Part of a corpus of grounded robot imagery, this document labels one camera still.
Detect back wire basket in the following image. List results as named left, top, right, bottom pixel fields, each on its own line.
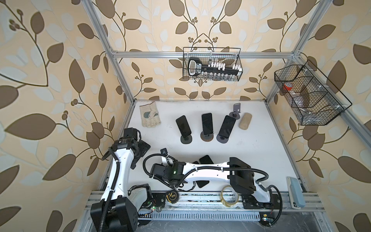
left=182, top=46, right=243, bottom=82

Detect black tool in basket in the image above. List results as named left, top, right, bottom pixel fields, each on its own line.
left=186, top=58, right=243, bottom=77

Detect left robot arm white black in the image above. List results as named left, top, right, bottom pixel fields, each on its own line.
left=90, top=128, right=152, bottom=232

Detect wire basket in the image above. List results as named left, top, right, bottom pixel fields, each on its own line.
left=274, top=60, right=352, bottom=126
left=182, top=46, right=243, bottom=82

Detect lilac back right stand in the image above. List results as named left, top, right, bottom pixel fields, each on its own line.
left=216, top=134, right=229, bottom=144

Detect beige oval sponge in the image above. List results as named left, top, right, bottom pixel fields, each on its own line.
left=239, top=113, right=252, bottom=130

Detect back right black phone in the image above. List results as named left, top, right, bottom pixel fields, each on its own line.
left=218, top=116, right=236, bottom=139

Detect black yellow tape measure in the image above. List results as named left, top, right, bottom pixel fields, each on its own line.
left=165, top=190, right=179, bottom=204

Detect black phone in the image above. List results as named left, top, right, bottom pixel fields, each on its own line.
left=202, top=113, right=214, bottom=136
left=175, top=115, right=191, bottom=138
left=218, top=116, right=236, bottom=139

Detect grey blue device on rail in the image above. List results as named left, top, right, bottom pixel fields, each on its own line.
left=287, top=177, right=306, bottom=210

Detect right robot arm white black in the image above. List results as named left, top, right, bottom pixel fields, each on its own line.
left=143, top=153, right=283, bottom=227

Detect back middle black phone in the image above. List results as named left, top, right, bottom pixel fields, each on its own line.
left=202, top=113, right=214, bottom=136

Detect clear tape roll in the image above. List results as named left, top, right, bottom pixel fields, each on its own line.
left=220, top=186, right=239, bottom=207

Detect back left black phone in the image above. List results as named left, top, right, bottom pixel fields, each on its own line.
left=175, top=115, right=191, bottom=138

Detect aluminium front rail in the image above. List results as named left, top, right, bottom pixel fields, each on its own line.
left=83, top=190, right=327, bottom=212

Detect phone with green case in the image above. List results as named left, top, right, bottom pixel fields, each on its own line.
left=193, top=155, right=214, bottom=165

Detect beige work glove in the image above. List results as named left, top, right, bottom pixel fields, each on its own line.
left=139, top=102, right=161, bottom=128

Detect right wire basket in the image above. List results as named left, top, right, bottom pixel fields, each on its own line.
left=274, top=60, right=352, bottom=126

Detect grey phone stand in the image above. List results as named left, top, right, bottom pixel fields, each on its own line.
left=160, top=148, right=168, bottom=157

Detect phone with purple case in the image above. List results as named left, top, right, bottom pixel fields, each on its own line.
left=196, top=180, right=210, bottom=189

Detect dark grey back stand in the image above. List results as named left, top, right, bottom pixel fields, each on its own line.
left=180, top=135, right=193, bottom=145

